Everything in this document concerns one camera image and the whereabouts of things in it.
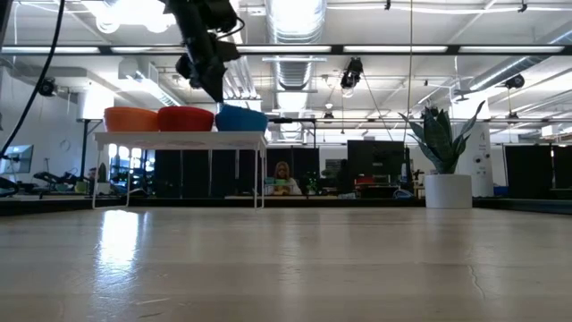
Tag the black background robot arm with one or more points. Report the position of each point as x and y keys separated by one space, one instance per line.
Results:
x=58 y=178

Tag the black overhead camera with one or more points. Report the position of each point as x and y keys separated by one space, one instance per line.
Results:
x=351 y=73

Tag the black ceiling-hung camera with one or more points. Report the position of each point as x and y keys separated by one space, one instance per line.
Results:
x=46 y=87
x=515 y=81

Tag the red plastic mini bowl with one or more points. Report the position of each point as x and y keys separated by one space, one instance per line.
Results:
x=185 y=120

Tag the white cylindrical column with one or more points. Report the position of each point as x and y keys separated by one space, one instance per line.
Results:
x=480 y=161

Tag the black office monitor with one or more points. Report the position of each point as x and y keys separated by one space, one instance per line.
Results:
x=375 y=158

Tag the orange plastic mini bowl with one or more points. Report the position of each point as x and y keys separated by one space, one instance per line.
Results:
x=130 y=121

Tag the yellow-green cup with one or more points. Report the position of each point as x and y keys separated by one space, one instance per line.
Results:
x=81 y=187

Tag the white plant pot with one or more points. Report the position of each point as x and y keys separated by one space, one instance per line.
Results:
x=448 y=191

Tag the blue plastic mini bowl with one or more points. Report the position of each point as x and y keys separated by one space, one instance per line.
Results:
x=232 y=110
x=241 y=125

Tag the person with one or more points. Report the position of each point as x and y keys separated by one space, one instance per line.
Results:
x=283 y=179

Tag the green snake plant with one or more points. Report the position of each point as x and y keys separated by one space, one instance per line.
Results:
x=440 y=143

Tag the computer monitor on arm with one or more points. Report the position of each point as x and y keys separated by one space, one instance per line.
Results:
x=18 y=159

